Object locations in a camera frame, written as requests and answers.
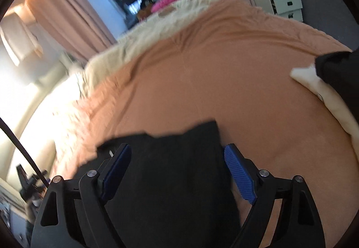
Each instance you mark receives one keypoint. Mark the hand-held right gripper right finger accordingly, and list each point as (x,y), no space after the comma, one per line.
(241,175)

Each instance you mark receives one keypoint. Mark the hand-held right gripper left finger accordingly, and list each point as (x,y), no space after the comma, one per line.
(116,172)

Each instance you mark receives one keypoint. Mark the large black shirt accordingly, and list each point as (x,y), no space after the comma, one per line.
(168,180)

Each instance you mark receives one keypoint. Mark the orange bed blanket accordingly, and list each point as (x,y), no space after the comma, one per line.
(224,68)

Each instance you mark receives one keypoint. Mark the beige folded cloth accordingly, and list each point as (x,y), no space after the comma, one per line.
(336,107)

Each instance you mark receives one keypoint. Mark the black garment with yellow stripes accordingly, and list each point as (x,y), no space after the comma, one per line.
(339,74)

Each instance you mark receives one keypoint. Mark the white hanging shirt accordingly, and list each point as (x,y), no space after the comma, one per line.
(19,37)

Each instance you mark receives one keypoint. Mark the black plush toy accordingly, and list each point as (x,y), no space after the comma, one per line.
(151,0)

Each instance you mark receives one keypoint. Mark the white nightstand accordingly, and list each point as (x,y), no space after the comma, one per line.
(283,4)

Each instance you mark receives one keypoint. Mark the pink plush toy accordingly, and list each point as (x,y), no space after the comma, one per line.
(168,1)

